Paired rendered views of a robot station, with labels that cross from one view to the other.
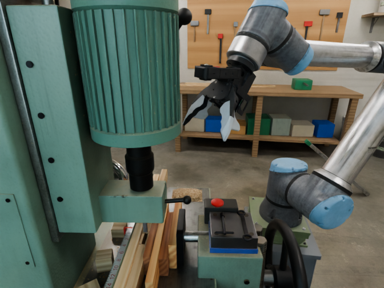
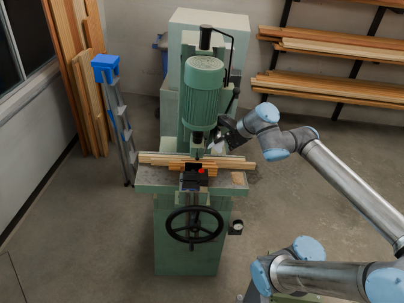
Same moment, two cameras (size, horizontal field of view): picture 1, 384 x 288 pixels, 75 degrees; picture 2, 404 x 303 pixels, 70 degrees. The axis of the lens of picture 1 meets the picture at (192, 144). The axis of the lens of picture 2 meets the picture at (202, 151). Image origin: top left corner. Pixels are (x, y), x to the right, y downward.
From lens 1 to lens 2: 1.33 m
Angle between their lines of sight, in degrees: 71
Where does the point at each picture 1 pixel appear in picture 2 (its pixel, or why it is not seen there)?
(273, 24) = (251, 120)
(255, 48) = (240, 124)
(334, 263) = not seen: outside the picture
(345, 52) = (358, 202)
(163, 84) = (190, 109)
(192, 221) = (213, 180)
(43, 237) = (179, 130)
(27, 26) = not seen: hidden behind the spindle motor
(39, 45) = not seen: hidden behind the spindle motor
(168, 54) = (193, 101)
